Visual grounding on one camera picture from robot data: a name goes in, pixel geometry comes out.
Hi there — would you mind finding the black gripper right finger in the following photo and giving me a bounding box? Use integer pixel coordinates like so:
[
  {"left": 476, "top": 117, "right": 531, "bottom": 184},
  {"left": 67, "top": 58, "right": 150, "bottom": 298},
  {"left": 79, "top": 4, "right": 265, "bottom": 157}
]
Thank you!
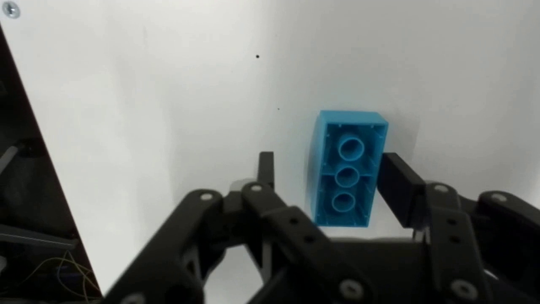
[{"left": 378, "top": 152, "right": 540, "bottom": 304}]

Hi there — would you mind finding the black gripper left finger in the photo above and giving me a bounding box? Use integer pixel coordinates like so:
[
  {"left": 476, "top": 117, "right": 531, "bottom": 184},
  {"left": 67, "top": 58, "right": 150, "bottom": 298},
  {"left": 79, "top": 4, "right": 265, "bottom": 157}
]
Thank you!
[{"left": 99, "top": 152, "right": 371, "bottom": 304}]

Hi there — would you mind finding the blue lego brick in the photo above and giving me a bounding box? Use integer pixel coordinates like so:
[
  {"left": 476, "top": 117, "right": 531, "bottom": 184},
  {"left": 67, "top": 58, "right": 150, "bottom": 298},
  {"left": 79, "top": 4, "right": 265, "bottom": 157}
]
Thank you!
[{"left": 307, "top": 110, "right": 388, "bottom": 227}]

